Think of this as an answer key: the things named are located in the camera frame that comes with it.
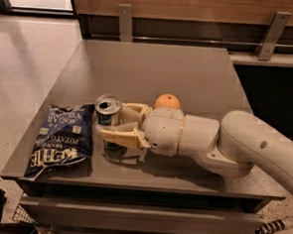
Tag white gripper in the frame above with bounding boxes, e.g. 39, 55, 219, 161
96, 103, 185, 157

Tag red bull can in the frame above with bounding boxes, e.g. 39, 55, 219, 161
91, 92, 126, 151

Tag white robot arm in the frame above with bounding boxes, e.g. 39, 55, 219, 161
96, 103, 293, 195

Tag blue kettle chip bag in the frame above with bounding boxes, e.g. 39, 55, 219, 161
24, 104, 95, 179

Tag orange fruit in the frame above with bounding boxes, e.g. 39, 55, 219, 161
154, 93, 180, 109

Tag grey table drawer front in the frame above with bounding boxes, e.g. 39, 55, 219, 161
20, 197, 261, 234

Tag left metal bracket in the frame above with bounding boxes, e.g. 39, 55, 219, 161
118, 3, 133, 43

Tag metal bracket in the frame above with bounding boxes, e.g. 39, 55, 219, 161
255, 11, 292, 61
118, 3, 133, 43

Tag wire basket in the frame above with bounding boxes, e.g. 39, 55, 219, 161
12, 204, 35, 223

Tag right metal bracket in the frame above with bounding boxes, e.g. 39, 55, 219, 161
255, 11, 292, 61

